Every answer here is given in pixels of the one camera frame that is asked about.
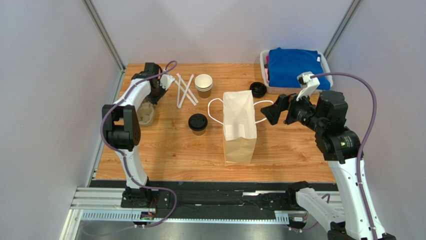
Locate cardboard cup carrier tray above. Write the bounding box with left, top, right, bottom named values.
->
left=136, top=101, right=155, bottom=127

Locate brown paper bag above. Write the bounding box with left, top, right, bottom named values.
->
left=207, top=90, right=274, bottom=166

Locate stack of paper cups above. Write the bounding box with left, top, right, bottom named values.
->
left=195, top=74, right=213, bottom=99

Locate black plastic cup lid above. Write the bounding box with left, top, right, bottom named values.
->
left=188, top=113, right=208, bottom=132

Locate single paper coffee cup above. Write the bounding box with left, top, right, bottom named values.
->
left=192, top=128, right=206, bottom=136

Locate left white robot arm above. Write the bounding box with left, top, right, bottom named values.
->
left=100, top=62, right=163, bottom=208

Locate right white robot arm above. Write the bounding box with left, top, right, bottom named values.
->
left=260, top=90, right=394, bottom=240

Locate stack of black lids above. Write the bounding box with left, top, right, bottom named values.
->
left=249, top=82, right=267, bottom=98

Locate white plastic basket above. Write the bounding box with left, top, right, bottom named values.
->
left=259, top=50, right=331, bottom=95

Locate blue folded towel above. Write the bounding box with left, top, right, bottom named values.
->
left=267, top=47, right=325, bottom=88

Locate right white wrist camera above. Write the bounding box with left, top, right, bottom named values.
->
left=296, top=71, right=320, bottom=101

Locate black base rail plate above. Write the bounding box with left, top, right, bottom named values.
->
left=89, top=179, right=340, bottom=221

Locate white slotted cable duct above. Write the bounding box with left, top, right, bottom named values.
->
left=80, top=209, right=290, bottom=225

